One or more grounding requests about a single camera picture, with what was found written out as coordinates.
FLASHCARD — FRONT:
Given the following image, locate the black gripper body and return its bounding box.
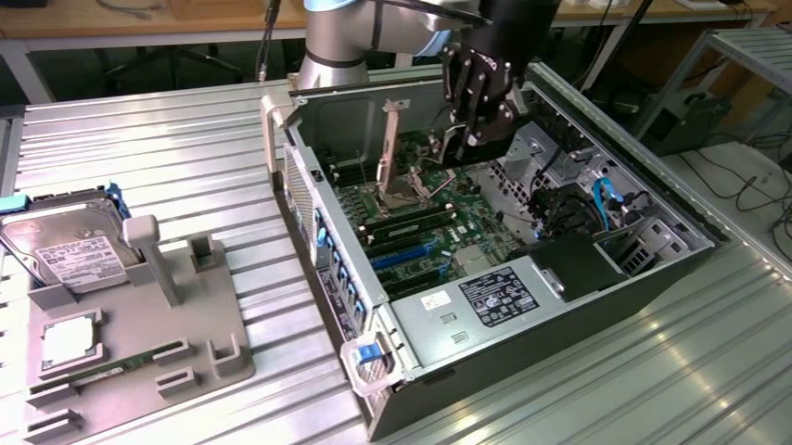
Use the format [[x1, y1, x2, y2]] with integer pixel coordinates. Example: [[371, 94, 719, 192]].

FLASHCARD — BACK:
[[461, 0, 562, 79]]

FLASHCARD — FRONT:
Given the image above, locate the graphics card with metal bracket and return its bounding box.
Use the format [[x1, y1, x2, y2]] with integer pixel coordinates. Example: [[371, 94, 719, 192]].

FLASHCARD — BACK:
[[375, 98, 497, 192]]

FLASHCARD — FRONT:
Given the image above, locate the tall perforated metal disk bay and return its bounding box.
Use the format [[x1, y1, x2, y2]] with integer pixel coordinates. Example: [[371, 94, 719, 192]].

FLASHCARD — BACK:
[[488, 76, 612, 210]]

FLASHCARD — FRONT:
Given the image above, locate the green motherboard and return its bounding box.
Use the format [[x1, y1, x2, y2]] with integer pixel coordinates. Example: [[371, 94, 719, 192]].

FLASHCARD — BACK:
[[327, 147, 540, 302]]

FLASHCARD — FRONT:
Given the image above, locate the CPU socket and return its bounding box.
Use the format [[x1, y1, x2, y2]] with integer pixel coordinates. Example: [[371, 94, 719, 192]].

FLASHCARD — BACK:
[[367, 178, 434, 219]]

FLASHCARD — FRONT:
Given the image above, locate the wooden desk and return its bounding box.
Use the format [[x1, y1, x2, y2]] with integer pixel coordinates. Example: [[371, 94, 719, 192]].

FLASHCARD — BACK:
[[0, 0, 779, 43]]

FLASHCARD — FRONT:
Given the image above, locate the black labelled RAM stick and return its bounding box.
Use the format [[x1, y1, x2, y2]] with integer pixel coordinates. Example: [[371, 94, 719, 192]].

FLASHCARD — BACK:
[[363, 213, 458, 246]]

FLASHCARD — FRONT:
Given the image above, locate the black box device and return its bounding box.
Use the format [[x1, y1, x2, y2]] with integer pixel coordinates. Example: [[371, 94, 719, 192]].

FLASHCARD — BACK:
[[636, 90, 732, 157]]

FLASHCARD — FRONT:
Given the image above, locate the silver chipset heatsink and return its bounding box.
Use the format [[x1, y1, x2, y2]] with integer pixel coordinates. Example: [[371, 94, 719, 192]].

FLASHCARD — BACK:
[[454, 245, 497, 270]]

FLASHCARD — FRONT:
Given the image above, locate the blue expansion slot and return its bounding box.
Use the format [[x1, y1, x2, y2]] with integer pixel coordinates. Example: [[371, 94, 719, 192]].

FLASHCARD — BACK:
[[369, 243, 434, 271]]

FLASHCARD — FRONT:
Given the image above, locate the black plastic shroud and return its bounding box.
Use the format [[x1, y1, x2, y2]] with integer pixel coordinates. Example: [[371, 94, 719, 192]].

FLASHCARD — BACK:
[[510, 231, 627, 302]]

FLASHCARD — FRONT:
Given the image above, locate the metal slatted shelf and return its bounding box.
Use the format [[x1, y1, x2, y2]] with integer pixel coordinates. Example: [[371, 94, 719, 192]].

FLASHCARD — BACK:
[[673, 25, 792, 154]]

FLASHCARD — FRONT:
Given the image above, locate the low metal disk bay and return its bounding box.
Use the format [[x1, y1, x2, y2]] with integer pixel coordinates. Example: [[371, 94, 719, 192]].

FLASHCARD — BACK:
[[593, 217, 713, 279]]

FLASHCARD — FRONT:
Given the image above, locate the grey power supply unit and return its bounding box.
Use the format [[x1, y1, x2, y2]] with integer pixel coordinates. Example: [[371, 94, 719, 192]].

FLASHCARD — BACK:
[[389, 257, 568, 372]]

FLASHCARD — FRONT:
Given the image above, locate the open grey PC case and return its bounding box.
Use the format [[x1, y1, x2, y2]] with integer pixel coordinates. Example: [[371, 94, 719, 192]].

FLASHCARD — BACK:
[[259, 55, 732, 441]]

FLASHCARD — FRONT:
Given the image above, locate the hard disk with blue caddy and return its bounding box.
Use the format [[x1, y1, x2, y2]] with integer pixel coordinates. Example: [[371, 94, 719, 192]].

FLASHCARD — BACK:
[[0, 181, 147, 296]]

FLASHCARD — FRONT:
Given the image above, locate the grey plastic parts rack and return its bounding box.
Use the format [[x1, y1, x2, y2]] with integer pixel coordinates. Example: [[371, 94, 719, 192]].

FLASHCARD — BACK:
[[22, 215, 259, 445]]

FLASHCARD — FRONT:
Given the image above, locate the silver CPU chip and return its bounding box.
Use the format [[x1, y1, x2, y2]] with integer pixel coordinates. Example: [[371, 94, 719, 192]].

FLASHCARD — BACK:
[[42, 319, 100, 367]]

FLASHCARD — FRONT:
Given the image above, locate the green RAM stick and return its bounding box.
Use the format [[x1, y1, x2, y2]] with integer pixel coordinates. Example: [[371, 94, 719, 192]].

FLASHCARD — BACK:
[[28, 352, 160, 395]]

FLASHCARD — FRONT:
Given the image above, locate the black power wire bundle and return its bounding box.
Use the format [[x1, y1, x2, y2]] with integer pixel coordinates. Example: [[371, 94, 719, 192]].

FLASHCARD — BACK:
[[530, 187, 605, 242]]

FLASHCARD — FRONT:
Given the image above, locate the blue data wire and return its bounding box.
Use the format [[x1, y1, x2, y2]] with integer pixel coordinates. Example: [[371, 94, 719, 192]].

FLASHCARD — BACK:
[[592, 178, 624, 231]]

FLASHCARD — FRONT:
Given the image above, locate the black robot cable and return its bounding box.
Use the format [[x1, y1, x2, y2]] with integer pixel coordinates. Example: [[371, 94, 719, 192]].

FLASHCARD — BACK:
[[257, 0, 283, 83]]

